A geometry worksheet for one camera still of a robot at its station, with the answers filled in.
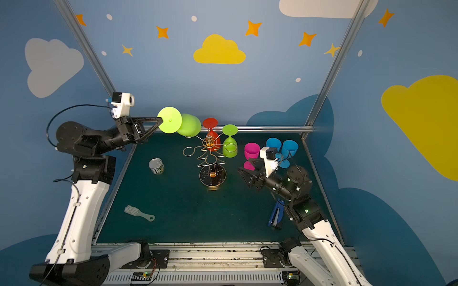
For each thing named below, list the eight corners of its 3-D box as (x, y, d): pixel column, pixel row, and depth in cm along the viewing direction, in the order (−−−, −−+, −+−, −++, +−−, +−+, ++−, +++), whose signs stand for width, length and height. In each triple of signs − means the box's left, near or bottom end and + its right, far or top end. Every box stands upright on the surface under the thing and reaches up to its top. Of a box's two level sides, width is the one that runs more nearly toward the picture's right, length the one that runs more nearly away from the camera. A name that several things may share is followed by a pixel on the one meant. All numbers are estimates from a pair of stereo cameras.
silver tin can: (150, 174, 103) (147, 168, 99) (154, 164, 108) (150, 158, 104) (163, 174, 104) (160, 168, 99) (166, 164, 108) (163, 158, 104)
